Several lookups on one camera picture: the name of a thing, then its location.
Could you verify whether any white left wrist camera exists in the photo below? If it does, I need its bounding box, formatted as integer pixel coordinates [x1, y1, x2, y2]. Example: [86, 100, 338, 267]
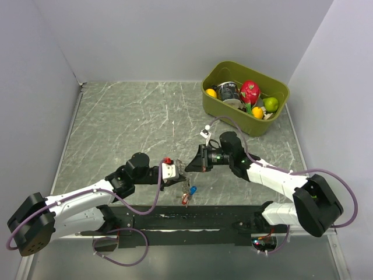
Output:
[161, 157, 180, 181]

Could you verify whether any yellow lemon toy right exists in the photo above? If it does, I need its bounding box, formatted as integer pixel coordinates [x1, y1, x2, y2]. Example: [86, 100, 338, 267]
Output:
[251, 107, 264, 120]

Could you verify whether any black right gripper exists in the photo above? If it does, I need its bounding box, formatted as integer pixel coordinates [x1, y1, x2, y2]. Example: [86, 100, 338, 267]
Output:
[185, 143, 233, 172]

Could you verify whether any metal disc keyring with rings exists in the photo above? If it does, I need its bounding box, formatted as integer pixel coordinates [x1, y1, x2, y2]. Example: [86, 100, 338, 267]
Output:
[175, 159, 192, 207]

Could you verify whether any olive green plastic bin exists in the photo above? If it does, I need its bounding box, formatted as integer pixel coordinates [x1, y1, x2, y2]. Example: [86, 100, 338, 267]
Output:
[201, 61, 290, 137]

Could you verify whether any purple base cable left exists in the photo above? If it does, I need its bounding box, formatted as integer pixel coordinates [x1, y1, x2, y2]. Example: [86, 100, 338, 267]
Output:
[92, 227, 149, 265]

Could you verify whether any yellow lemon toy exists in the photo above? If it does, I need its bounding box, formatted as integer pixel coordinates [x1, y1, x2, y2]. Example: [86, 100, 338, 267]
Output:
[205, 88, 217, 99]
[251, 107, 264, 120]

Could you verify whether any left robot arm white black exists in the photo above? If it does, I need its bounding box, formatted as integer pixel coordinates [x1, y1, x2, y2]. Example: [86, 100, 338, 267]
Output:
[6, 153, 187, 257]

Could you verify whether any aluminium rail frame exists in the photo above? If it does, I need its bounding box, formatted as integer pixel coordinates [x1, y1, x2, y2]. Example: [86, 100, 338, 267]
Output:
[27, 212, 337, 240]

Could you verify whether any green pear toy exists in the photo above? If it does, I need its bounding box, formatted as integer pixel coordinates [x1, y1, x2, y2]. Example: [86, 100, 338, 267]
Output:
[263, 97, 279, 113]

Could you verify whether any red dragon fruit toy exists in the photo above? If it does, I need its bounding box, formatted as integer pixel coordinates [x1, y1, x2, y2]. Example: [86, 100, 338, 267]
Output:
[240, 80, 261, 107]

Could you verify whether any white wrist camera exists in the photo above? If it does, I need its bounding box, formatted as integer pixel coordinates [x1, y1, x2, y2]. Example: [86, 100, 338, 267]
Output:
[161, 157, 180, 181]
[200, 125, 212, 146]

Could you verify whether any yellow lemon toy left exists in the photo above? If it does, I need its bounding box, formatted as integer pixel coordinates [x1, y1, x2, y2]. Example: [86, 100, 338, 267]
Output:
[205, 88, 217, 99]

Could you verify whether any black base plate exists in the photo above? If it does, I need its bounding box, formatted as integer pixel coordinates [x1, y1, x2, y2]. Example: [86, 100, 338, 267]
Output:
[82, 205, 287, 249]

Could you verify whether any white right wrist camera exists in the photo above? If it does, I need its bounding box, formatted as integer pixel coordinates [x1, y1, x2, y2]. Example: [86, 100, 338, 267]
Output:
[200, 125, 212, 146]

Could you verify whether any black printed cup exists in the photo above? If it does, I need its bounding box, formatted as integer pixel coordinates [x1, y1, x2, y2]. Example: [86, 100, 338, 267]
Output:
[217, 82, 242, 109]

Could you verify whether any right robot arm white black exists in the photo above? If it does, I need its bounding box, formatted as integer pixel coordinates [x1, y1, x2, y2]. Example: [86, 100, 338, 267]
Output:
[185, 131, 343, 237]

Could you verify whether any red key tag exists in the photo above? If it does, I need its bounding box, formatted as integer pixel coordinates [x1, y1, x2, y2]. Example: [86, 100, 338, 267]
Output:
[181, 194, 189, 205]

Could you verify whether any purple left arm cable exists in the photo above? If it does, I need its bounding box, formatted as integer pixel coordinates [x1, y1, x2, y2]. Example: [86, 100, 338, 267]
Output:
[6, 164, 164, 251]

